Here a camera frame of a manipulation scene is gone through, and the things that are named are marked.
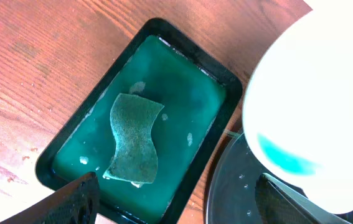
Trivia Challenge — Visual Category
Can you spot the black rectangular soapy water tray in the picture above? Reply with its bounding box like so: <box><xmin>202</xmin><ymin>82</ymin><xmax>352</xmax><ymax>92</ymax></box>
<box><xmin>35</xmin><ymin>18</ymin><xmax>243</xmax><ymax>223</ymax></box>

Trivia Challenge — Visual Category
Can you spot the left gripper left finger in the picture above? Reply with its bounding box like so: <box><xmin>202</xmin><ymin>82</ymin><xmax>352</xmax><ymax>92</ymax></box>
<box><xmin>3</xmin><ymin>172</ymin><xmax>100</xmax><ymax>224</ymax></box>

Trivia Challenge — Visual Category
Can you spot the green scrub sponge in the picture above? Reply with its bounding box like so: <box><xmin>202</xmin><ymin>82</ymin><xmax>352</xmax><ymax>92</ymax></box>
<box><xmin>103</xmin><ymin>93</ymin><xmax>164</xmax><ymax>184</ymax></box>

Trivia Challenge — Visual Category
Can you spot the round black tray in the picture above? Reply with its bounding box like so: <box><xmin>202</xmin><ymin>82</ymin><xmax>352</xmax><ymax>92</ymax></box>
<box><xmin>205</xmin><ymin>130</ymin><xmax>353</xmax><ymax>224</ymax></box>

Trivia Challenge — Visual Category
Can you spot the white plate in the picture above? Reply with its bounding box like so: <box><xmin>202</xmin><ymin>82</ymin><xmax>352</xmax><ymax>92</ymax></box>
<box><xmin>242</xmin><ymin>1</ymin><xmax>353</xmax><ymax>214</ymax></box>

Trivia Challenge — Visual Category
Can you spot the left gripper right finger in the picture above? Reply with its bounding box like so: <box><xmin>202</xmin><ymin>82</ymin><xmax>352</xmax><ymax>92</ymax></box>
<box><xmin>255</xmin><ymin>173</ymin><xmax>346</xmax><ymax>224</ymax></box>

